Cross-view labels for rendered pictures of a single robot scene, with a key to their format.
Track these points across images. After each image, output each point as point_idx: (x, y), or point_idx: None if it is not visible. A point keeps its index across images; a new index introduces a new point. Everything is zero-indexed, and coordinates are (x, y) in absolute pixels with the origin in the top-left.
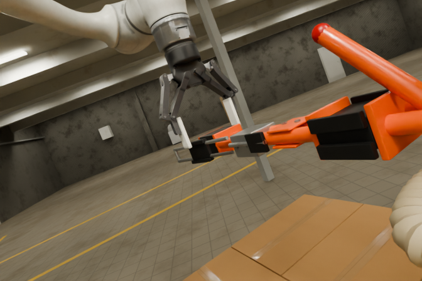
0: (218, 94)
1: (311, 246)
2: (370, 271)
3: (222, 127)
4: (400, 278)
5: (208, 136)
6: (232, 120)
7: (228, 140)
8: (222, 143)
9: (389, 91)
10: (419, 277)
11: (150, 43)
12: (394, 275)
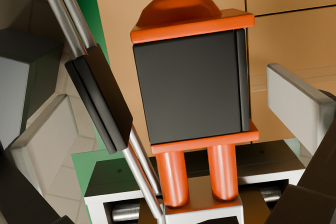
0: (327, 131)
1: None
2: None
3: (239, 50)
4: None
5: (146, 123)
6: (275, 92)
7: (165, 196)
8: (158, 167)
9: None
10: (334, 2)
11: None
12: None
